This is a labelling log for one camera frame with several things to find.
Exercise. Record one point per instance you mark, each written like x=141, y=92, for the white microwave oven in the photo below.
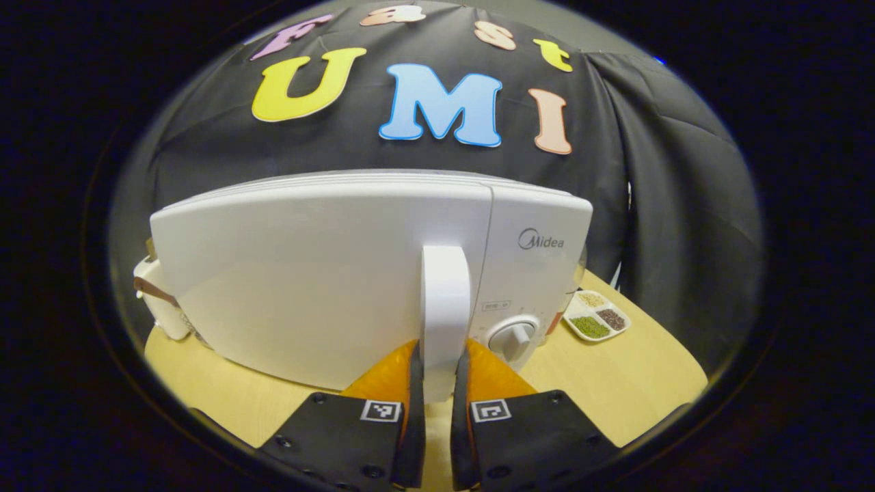
x=307, y=273

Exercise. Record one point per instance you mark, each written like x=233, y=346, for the white toaster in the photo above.
x=160, y=311

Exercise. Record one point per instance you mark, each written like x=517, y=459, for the black backdrop cloth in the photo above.
x=649, y=171

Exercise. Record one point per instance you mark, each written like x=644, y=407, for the white divided dish of beans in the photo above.
x=596, y=316

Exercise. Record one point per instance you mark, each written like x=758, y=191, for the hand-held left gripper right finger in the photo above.
x=459, y=444

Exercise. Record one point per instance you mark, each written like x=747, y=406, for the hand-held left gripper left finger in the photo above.
x=413, y=444

